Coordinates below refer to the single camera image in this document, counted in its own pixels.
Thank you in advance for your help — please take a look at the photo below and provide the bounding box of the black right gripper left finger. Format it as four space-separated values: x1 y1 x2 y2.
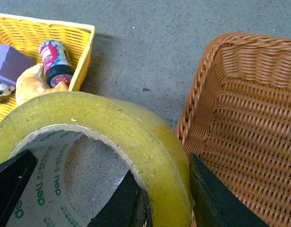
88 171 153 227

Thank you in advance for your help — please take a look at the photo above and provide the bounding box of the yellow packing tape roll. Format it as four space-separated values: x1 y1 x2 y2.
0 92 193 227

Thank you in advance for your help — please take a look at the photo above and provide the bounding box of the small pink labelled bottle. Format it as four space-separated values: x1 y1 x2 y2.
39 40 74 87

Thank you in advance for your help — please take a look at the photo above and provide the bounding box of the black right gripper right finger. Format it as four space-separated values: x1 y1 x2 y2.
189 154 268 227

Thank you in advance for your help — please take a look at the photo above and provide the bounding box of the yellow woven basket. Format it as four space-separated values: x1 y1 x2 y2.
0 13 97 122

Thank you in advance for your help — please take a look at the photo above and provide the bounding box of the purple foam cube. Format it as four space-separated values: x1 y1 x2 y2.
0 44 36 86

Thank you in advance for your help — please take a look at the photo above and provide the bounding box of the brown wicker basket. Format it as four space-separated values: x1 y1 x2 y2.
176 33 291 227

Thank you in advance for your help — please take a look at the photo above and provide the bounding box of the toy croissant bread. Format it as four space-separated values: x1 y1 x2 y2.
15 63 68 106

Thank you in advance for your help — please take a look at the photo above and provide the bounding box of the toy panda figure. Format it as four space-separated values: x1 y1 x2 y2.
0 82 16 99

